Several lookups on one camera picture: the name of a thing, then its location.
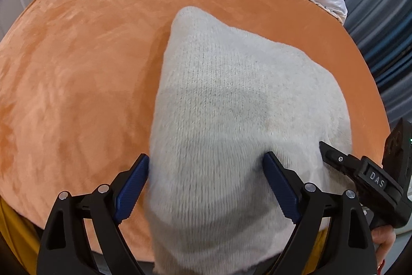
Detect white knitted sweater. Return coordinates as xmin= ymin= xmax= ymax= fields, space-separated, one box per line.
xmin=149 ymin=6 xmax=353 ymax=275

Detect orange plush blanket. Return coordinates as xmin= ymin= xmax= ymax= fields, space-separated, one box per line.
xmin=0 ymin=0 xmax=391 ymax=263

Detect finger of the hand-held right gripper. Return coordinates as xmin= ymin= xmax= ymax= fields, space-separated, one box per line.
xmin=319 ymin=140 xmax=364 ymax=181

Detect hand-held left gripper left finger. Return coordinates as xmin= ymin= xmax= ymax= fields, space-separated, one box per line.
xmin=36 ymin=153 xmax=150 ymax=275

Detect grey curtain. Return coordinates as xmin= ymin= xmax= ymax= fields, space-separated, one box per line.
xmin=325 ymin=0 xmax=412 ymax=134

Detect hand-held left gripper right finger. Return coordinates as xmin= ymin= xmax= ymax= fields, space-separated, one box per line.
xmin=262 ymin=151 xmax=377 ymax=275

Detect person's right hand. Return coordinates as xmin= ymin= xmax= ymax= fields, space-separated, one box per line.
xmin=372 ymin=225 xmax=397 ymax=267

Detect yellow cloth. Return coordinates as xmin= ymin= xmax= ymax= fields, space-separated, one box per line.
xmin=0 ymin=196 xmax=330 ymax=275

